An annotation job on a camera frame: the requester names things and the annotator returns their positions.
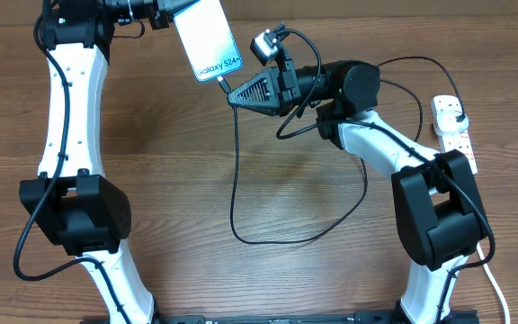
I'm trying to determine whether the blue Galaxy smartphone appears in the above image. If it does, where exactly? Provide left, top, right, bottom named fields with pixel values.
left=174, top=0, right=243, bottom=82

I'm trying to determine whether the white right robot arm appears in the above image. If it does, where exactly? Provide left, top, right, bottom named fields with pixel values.
left=222, top=60, right=496, bottom=323

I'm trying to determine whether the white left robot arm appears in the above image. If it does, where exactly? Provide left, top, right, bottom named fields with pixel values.
left=13, top=0, right=194, bottom=323

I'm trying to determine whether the white power strip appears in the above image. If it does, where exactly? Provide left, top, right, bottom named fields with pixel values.
left=431, top=94, right=478, bottom=175

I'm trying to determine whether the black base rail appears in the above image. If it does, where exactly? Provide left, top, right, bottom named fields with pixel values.
left=78, top=310, right=480, bottom=324

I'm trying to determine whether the white power strip cord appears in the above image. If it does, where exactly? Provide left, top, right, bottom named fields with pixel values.
left=474, top=242, right=512, bottom=324

